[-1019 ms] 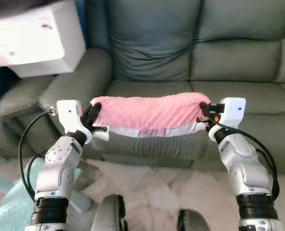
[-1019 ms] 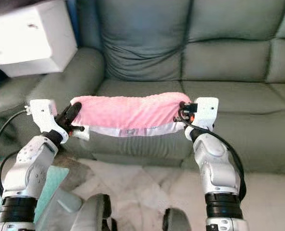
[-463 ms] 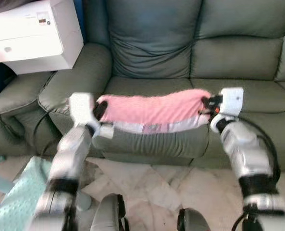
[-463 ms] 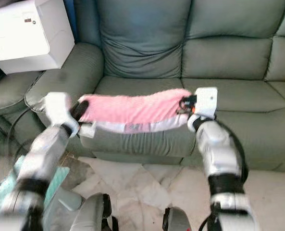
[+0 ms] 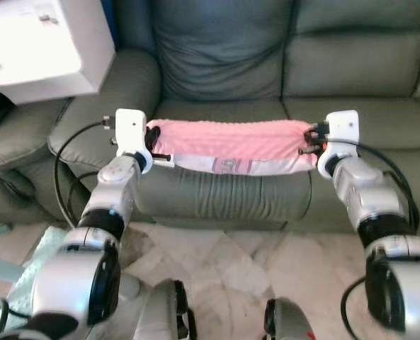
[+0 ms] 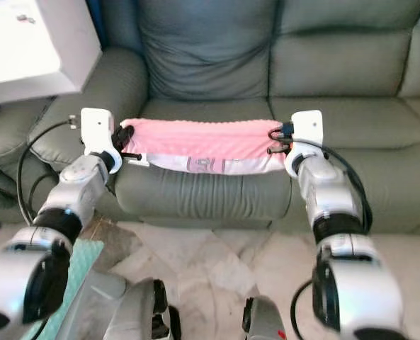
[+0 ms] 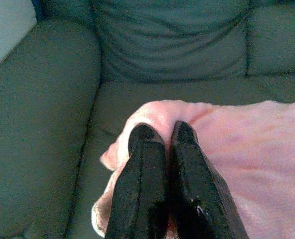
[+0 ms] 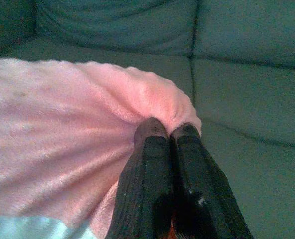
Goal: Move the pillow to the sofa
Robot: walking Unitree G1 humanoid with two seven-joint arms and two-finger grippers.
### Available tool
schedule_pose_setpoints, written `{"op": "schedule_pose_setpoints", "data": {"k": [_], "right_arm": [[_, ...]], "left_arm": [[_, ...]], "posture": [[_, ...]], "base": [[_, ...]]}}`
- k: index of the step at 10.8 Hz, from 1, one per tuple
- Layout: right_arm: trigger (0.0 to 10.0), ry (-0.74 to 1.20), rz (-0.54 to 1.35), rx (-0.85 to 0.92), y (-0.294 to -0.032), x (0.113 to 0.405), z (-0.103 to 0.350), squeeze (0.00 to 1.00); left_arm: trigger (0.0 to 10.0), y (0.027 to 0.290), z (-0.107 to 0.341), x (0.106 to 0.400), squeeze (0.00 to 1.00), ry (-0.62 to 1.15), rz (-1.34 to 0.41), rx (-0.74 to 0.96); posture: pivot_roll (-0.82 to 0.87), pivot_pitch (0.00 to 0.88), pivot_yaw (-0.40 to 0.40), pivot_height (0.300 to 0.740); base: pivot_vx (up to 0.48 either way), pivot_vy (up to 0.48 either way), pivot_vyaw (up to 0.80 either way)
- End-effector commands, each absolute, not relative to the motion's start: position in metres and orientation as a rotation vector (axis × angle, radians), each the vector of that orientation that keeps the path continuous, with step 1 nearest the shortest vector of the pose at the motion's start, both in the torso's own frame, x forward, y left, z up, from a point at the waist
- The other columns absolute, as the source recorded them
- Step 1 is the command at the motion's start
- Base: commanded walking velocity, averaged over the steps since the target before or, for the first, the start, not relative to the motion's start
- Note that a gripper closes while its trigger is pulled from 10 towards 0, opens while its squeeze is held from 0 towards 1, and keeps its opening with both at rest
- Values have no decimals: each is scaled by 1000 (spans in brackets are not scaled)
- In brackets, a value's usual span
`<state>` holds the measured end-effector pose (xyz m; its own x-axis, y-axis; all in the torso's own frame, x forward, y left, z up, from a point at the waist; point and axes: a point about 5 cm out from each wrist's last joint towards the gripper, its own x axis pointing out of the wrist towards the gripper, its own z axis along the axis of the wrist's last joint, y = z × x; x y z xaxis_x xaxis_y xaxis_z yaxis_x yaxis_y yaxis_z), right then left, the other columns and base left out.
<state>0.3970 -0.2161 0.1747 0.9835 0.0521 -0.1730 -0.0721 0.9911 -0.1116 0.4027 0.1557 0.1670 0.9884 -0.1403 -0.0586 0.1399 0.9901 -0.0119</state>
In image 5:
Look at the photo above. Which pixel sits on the teal dimpled mat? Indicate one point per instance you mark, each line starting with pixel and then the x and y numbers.
pixel 43 251

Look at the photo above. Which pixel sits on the silver left robot leg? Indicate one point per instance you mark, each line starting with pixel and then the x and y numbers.
pixel 160 312

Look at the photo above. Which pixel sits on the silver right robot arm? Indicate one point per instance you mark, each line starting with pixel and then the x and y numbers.
pixel 394 283

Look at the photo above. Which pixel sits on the white box appliance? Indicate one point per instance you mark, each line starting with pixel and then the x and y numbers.
pixel 40 49

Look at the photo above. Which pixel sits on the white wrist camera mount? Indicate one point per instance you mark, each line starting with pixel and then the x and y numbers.
pixel 343 131
pixel 130 131

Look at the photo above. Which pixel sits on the grey-green leather sofa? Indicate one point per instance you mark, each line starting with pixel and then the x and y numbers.
pixel 266 57

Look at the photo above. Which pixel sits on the silver right robot leg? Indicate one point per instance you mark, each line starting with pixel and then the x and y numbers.
pixel 287 322

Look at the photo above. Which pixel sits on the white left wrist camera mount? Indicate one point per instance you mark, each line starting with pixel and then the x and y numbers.
pixel 130 131

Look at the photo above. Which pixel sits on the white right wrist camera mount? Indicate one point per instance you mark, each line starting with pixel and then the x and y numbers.
pixel 343 131

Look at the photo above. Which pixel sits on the silver robot leg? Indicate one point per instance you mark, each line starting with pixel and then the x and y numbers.
pixel 287 322
pixel 160 312

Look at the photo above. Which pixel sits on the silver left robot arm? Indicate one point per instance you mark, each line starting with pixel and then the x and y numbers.
pixel 89 269

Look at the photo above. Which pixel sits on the pink dimpled pillow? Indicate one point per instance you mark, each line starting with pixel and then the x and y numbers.
pixel 231 138

